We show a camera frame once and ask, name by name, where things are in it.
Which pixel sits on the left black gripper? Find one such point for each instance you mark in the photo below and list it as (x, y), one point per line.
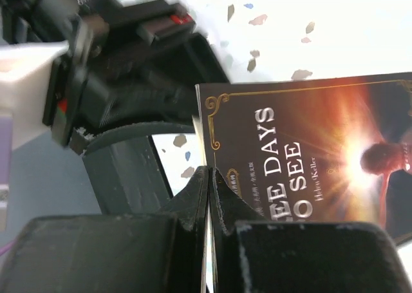
(129, 73)

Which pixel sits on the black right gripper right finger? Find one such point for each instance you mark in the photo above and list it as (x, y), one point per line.
(252, 254)

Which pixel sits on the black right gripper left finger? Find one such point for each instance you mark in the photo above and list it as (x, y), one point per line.
(146, 252)

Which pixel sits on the dark hardcover book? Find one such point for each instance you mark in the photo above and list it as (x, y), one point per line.
(325, 150)

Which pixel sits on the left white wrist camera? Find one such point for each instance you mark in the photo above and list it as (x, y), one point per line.
(25, 76)

